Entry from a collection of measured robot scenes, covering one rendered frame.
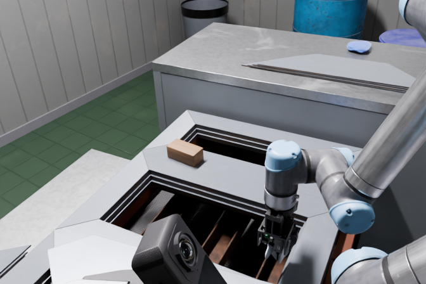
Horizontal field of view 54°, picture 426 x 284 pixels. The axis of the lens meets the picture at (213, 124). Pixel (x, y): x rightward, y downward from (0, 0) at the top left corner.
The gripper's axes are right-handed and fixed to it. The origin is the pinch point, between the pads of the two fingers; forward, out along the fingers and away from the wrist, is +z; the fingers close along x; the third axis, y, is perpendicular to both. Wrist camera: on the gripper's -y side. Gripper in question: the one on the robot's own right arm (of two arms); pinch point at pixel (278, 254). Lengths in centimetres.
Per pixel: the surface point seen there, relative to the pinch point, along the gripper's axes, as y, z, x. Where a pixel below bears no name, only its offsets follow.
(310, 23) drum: -252, 19, -58
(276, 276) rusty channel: -8.5, 19.7, -2.8
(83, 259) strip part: 23, 1, -47
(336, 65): -83, -20, -5
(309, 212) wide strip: -19.5, 0.9, 2.8
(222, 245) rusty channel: -12.6, 19.7, -22.9
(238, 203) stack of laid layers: -16.8, 3.0, -18.8
